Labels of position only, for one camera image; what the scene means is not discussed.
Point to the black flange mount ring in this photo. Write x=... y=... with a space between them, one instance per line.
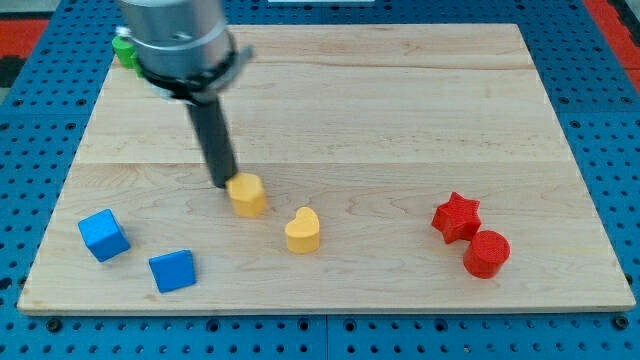
x=203 y=87

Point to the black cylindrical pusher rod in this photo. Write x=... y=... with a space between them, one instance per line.
x=209 y=123

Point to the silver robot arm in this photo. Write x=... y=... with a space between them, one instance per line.
x=187 y=53

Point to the green circle block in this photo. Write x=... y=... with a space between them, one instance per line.
x=124 y=50

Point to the light wooden board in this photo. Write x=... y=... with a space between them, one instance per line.
x=371 y=126

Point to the yellow pentagon block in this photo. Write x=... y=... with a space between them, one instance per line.
x=247 y=195

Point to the yellow heart block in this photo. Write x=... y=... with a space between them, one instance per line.
x=303 y=232

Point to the blue cube block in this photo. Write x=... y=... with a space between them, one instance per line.
x=103 y=235

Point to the flat blue square block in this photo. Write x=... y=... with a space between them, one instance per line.
x=173 y=271

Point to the red star block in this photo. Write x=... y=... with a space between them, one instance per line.
x=457 y=219

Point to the red cylinder block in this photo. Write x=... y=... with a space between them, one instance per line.
x=486 y=254

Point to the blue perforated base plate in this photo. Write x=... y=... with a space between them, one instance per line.
x=587 y=53

